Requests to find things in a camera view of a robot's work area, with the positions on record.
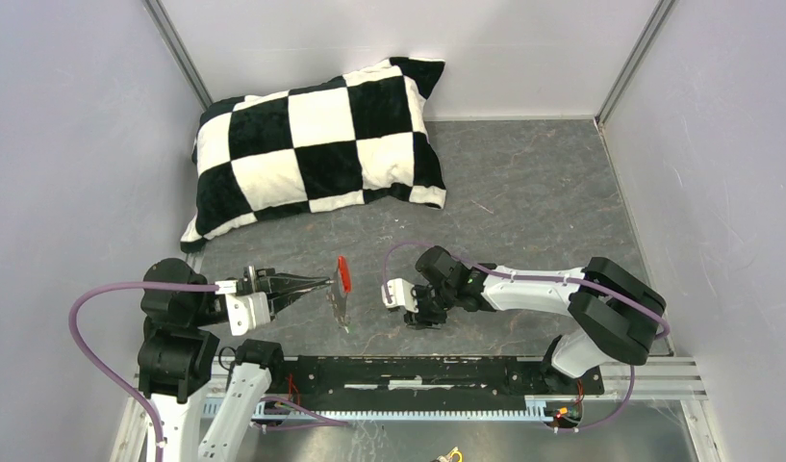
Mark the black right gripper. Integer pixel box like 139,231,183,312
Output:
403,284,456,331

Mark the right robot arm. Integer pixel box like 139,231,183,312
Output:
381,245,671,393

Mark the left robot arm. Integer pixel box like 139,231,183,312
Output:
138,258,350,461

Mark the yellow carabiner with keys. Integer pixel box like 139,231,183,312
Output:
433,447,464,462

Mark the black white checkered pillow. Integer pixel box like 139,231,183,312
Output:
180,57,447,253

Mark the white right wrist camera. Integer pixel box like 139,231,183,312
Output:
381,278,418,314

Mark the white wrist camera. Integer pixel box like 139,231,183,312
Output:
381,278,418,314
223,292,271,337

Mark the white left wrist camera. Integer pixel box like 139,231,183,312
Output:
223,292,271,337

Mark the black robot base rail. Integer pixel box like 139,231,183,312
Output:
267,355,605,414

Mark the grey slotted cable duct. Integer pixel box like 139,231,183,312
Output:
252,400,553,424

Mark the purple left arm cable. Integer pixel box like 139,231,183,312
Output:
68,281,239,462

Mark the aluminium corner post left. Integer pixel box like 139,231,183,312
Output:
142,0,213,109

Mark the aluminium corner post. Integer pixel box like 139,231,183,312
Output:
594,0,677,129
142,0,213,109

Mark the aluminium corner post right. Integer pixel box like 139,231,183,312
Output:
594,0,677,129

